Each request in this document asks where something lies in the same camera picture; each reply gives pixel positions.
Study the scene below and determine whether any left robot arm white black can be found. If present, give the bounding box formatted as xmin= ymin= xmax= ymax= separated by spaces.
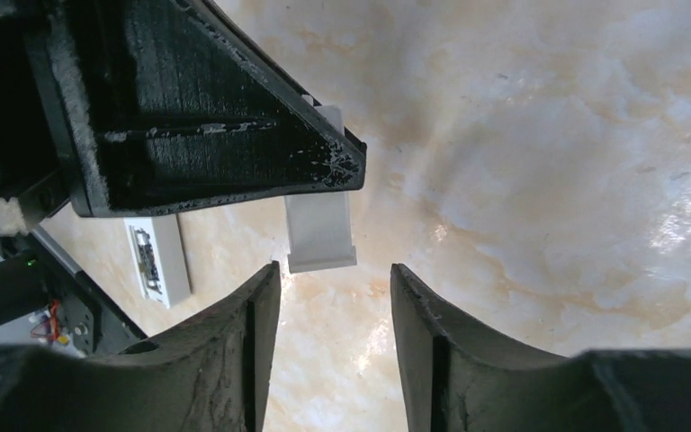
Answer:
xmin=0 ymin=1 xmax=367 ymax=325

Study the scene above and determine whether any white remote battery cover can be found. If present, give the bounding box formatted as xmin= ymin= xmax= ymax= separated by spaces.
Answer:
xmin=284 ymin=103 xmax=359 ymax=275

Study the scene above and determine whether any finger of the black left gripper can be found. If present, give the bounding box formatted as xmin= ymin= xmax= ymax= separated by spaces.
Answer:
xmin=23 ymin=1 xmax=367 ymax=218

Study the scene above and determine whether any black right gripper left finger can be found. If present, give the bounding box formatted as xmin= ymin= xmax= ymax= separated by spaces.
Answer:
xmin=0 ymin=262 xmax=281 ymax=431

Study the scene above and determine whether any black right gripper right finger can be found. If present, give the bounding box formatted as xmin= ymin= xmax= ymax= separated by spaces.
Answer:
xmin=390 ymin=264 xmax=691 ymax=431

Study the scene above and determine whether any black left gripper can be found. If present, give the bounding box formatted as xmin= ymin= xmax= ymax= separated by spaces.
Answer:
xmin=0 ymin=1 xmax=68 ymax=236

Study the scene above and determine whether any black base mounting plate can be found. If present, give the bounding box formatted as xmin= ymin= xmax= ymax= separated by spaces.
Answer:
xmin=0 ymin=228 xmax=147 ymax=356

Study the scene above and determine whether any white remote control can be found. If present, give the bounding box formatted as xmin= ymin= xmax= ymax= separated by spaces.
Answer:
xmin=122 ymin=215 xmax=192 ymax=309

